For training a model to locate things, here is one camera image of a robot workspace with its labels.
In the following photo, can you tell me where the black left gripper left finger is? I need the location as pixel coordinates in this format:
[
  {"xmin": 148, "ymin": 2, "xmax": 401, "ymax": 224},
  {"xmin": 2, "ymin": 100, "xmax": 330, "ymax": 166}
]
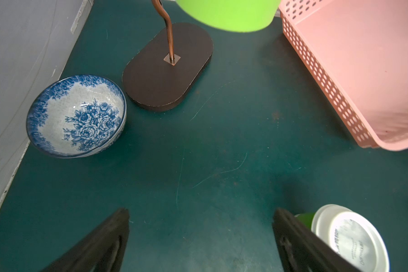
[{"xmin": 42, "ymin": 208, "xmax": 129, "ymax": 272}]

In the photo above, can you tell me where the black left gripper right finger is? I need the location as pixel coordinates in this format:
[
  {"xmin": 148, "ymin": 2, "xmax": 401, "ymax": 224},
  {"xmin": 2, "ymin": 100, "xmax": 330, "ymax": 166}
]
[{"xmin": 272, "ymin": 208, "xmax": 358, "ymax": 272}]

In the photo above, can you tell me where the green yogurt cup white lid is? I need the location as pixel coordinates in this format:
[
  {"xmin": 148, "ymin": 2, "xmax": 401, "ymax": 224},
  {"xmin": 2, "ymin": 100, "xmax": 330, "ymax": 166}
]
[{"xmin": 295, "ymin": 204, "xmax": 390, "ymax": 272}]

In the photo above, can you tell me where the pink plastic basket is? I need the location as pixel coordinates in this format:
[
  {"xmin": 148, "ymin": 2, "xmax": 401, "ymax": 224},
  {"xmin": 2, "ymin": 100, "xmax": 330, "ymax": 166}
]
[{"xmin": 279, "ymin": 1, "xmax": 408, "ymax": 151}]

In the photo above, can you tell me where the blue white floral bowl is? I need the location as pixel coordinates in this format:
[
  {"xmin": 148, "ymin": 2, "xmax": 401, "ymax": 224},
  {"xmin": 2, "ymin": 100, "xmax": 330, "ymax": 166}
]
[{"xmin": 26, "ymin": 74, "xmax": 127, "ymax": 159}]

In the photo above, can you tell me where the dark cup holder stand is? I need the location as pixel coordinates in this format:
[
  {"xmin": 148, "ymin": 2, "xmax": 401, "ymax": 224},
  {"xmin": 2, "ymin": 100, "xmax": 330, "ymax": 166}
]
[{"xmin": 122, "ymin": 1, "xmax": 214, "ymax": 112}]

